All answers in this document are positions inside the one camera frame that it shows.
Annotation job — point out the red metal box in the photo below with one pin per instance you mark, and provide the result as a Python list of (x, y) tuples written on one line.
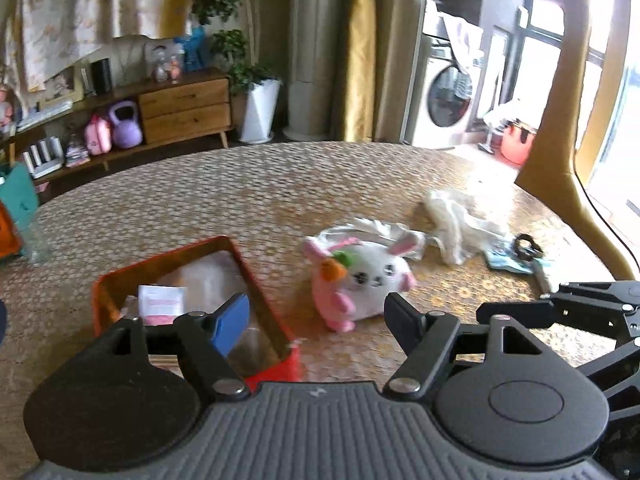
[(280, 367)]

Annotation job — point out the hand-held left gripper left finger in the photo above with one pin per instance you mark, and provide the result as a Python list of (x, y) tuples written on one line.
[(231, 325)]

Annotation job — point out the teal box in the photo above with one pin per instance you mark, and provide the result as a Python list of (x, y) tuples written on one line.
[(20, 195)]

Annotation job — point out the yellow curtain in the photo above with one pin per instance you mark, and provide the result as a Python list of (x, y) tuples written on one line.
[(365, 60)]

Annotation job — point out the brown giraffe-shaped chair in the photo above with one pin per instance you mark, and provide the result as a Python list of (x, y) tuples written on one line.
[(565, 110)]

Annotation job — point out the white tower air conditioner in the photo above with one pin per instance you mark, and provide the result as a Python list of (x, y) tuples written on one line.
[(315, 60)]

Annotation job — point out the white planter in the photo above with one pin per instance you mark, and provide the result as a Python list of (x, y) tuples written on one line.
[(260, 110)]

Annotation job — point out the pink toy case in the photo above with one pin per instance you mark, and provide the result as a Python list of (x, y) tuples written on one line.
[(97, 137)]

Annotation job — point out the white plastic bag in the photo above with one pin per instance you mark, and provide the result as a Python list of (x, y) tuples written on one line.
[(380, 230)]

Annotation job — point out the white cloth on washing machine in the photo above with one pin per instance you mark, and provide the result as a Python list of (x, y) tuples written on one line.
[(462, 40)]

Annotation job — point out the white washing machine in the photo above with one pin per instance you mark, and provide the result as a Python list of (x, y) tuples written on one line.
[(445, 100)]

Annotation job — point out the white bunny plush toy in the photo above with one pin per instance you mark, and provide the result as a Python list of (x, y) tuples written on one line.
[(370, 280)]

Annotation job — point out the wooden drawer cabinet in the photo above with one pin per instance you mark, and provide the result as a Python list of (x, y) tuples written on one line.
[(185, 110)]

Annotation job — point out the white router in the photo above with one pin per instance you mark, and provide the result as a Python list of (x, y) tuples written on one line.
[(45, 160)]

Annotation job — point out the white mesh cloth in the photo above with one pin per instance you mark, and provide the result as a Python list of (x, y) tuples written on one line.
[(450, 225)]

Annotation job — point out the purple kettlebell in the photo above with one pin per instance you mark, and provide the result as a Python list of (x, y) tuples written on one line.
[(125, 130)]

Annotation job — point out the black speaker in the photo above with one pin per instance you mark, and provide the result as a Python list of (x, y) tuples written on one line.
[(101, 76)]

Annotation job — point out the blue cartoon packet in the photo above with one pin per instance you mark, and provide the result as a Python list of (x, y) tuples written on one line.
[(500, 260)]

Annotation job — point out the red plastic basin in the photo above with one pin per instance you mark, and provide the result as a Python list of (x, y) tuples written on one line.
[(517, 145)]

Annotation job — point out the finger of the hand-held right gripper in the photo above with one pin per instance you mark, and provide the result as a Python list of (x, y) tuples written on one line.
[(620, 375), (590, 305)]

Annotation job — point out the pink doll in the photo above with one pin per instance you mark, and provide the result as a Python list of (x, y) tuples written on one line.
[(6, 107)]

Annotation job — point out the blue toy figure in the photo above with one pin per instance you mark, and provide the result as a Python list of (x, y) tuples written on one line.
[(192, 50)]

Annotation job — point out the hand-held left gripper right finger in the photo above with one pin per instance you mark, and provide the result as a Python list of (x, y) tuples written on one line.
[(404, 320)]

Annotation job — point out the clear packet with pink label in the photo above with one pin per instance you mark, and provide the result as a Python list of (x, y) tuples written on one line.
[(162, 305)]

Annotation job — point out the printed white sheet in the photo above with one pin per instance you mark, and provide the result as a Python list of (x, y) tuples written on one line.
[(75, 10)]

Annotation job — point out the photo frame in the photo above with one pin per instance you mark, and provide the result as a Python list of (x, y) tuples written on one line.
[(61, 87)]

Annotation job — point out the clear plastic bag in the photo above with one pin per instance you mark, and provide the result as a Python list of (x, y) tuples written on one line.
[(255, 345)]

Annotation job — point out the orange box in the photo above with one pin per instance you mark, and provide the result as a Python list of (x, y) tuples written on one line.
[(7, 232)]

